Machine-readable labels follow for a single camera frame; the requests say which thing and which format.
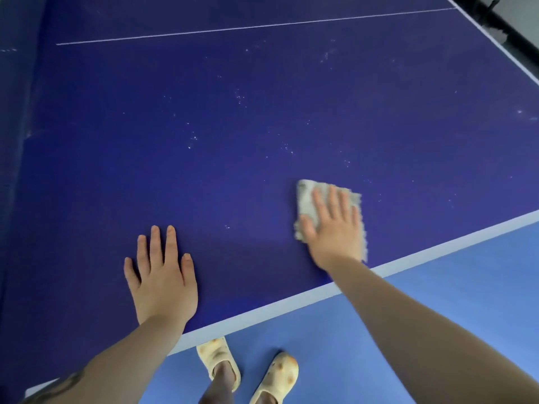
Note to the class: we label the person's left forearm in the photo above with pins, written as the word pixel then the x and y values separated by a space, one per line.
pixel 122 366

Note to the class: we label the person's left leg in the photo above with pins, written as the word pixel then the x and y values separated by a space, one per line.
pixel 221 384

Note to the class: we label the blue table tennis table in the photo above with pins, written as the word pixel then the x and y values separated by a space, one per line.
pixel 252 121

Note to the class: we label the cream slipper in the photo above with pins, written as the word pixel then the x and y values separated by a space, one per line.
pixel 280 374
pixel 214 353

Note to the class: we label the cream left slipper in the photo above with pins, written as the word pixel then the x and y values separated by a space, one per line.
pixel 214 353

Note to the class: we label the person's right forearm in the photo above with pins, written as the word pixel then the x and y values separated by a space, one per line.
pixel 421 336

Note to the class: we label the person's right hand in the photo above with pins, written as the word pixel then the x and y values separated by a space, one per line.
pixel 337 239

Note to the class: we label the cream right slipper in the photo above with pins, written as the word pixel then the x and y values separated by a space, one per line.
pixel 280 374

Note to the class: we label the grey cleaning cloth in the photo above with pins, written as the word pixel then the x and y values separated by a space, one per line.
pixel 305 201

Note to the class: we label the person's left hand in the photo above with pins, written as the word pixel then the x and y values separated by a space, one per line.
pixel 164 290

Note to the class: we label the dark blue table tennis net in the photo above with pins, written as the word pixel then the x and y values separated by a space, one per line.
pixel 17 79

